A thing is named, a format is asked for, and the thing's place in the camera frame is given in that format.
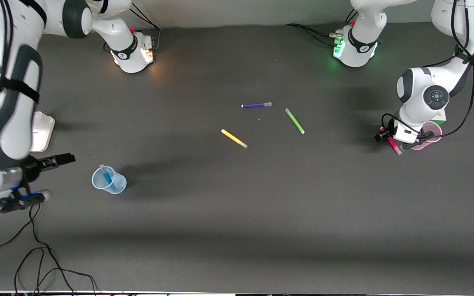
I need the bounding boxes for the pink marker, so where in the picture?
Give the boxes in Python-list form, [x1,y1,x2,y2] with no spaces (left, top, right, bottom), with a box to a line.
[380,127,403,156]

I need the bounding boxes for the blue marker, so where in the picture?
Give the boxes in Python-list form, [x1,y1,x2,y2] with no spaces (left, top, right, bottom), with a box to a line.
[99,164,118,193]

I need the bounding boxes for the translucent pink plastic cup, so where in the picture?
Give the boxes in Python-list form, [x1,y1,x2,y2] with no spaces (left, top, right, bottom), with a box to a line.
[410,120,443,151]

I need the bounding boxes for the white stand with base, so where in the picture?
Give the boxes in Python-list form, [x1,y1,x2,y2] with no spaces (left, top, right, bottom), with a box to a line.
[29,111,56,153]

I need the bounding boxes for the colourful puzzle cube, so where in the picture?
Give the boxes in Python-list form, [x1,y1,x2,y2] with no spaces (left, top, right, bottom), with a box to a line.
[430,108,447,125]

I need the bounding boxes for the translucent blue plastic cup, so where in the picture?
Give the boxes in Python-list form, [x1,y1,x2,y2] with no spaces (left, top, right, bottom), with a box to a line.
[92,166,127,194]

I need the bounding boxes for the green marker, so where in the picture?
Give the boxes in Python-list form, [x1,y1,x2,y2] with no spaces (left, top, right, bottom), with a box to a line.
[285,108,305,134]

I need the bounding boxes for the yellow marker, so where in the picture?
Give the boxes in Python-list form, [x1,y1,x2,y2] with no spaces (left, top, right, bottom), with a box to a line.
[221,129,249,149]

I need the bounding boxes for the dark grey table mat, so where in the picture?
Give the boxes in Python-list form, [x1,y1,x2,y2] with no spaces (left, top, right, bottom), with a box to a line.
[0,18,474,294]

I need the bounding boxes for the loose black cable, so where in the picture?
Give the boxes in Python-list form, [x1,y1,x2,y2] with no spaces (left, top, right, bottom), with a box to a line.
[0,201,98,296]

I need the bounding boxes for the black left arm base cables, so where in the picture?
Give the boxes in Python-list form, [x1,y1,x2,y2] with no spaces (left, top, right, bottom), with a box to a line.
[284,8,359,48]

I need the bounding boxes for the black arm base cables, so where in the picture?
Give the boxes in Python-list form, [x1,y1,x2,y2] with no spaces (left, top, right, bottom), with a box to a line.
[284,8,359,48]
[130,2,161,52]

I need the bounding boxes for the black right arm base cables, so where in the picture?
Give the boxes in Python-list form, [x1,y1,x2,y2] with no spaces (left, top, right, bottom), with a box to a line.
[130,2,161,52]

